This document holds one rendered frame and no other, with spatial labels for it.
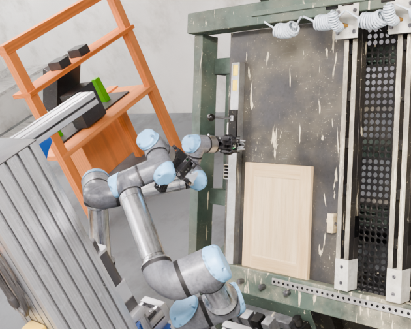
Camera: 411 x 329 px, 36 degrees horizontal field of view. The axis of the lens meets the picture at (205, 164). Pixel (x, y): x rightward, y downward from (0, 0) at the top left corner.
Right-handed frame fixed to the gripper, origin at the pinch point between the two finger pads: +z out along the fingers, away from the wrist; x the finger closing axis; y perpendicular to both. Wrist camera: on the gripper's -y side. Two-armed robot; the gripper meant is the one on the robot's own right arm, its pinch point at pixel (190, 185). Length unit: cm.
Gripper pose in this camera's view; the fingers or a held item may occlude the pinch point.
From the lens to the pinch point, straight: 237.8
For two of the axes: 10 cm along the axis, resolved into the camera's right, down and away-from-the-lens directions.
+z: 4.5, 4.3, 7.8
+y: 6.4, -7.7, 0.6
